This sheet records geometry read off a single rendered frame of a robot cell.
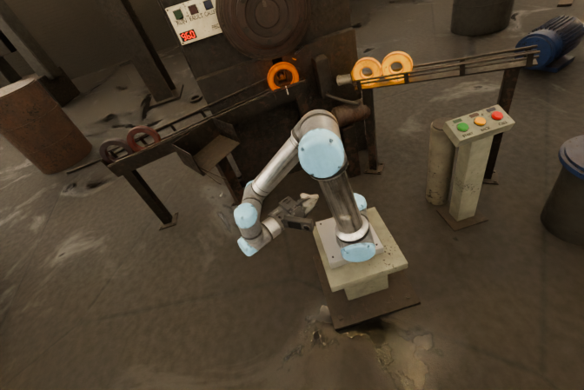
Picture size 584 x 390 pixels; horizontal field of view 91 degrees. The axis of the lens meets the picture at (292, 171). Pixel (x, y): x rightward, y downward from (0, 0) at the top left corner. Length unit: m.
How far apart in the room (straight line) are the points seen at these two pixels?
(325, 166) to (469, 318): 1.01
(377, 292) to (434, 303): 0.24
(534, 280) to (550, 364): 0.33
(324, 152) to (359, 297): 0.93
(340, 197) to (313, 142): 0.22
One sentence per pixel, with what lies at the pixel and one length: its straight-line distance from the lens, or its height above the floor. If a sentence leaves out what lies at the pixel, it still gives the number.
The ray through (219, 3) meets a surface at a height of 1.21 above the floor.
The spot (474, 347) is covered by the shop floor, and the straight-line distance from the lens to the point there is 1.49.
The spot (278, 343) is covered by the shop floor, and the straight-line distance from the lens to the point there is 1.52.
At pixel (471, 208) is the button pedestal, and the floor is 0.09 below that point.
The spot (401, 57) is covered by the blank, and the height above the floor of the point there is 0.77.
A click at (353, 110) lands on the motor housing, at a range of 1.74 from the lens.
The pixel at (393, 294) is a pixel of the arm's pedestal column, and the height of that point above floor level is 0.02.
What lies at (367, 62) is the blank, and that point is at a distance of 1.66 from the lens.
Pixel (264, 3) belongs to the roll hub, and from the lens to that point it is 1.52.
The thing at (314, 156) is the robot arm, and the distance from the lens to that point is 0.73.
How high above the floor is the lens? 1.38
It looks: 39 degrees down
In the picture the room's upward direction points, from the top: 18 degrees counter-clockwise
